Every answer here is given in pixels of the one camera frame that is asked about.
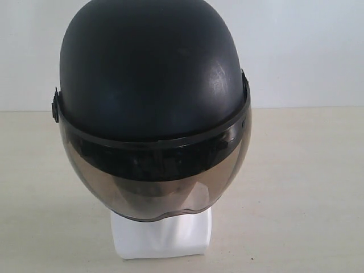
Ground black helmet with tinted visor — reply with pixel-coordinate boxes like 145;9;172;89
52;1;252;222

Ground white mannequin head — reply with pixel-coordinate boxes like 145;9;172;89
110;208;212;259

